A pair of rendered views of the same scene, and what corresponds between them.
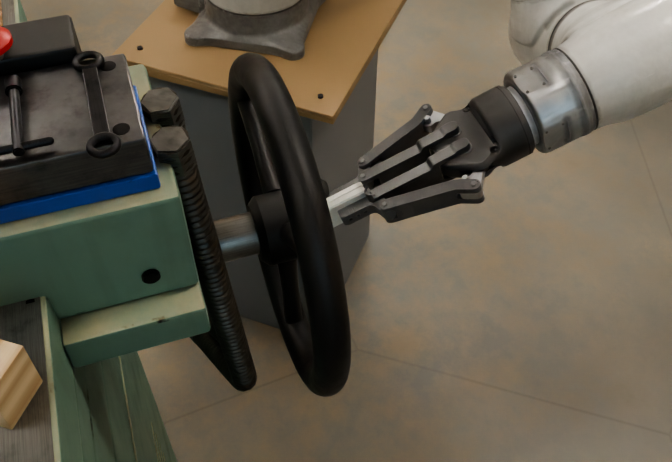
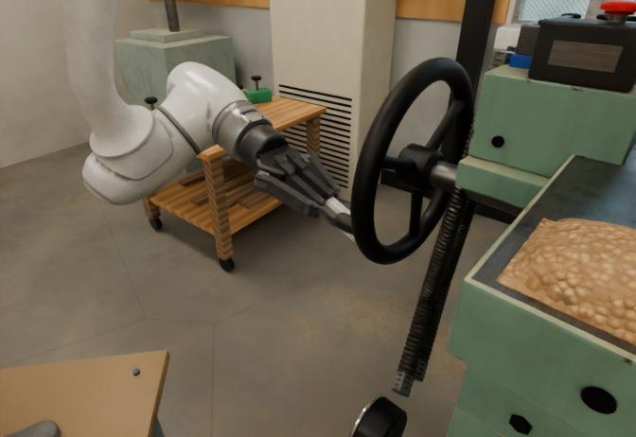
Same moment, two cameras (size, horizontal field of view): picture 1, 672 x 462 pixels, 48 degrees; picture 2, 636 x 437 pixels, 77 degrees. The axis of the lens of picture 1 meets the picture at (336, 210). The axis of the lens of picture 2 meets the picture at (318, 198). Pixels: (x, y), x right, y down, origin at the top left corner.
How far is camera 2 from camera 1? 0.92 m
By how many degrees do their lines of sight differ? 85
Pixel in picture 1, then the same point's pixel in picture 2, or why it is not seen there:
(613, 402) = (202, 349)
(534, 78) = (251, 113)
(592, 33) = (221, 90)
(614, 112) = not seen: hidden behind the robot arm
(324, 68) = (78, 393)
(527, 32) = (165, 150)
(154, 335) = not seen: hidden behind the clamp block
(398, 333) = not seen: outside the picture
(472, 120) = (267, 154)
